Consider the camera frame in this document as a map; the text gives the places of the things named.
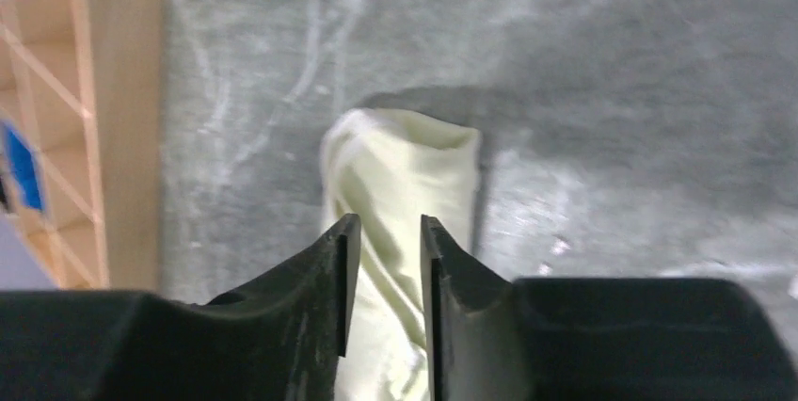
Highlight cream cloth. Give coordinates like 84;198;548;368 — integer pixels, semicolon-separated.
319;108;482;401

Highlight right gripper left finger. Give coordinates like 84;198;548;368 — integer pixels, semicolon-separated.
1;214;360;400

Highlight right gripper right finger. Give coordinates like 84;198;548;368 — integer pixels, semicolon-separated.
421;216;797;400

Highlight blue underwear white trim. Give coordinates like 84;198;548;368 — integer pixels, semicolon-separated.
2;121;44;212

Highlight wooden compartment tray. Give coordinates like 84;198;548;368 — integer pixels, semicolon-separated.
1;0;165;290

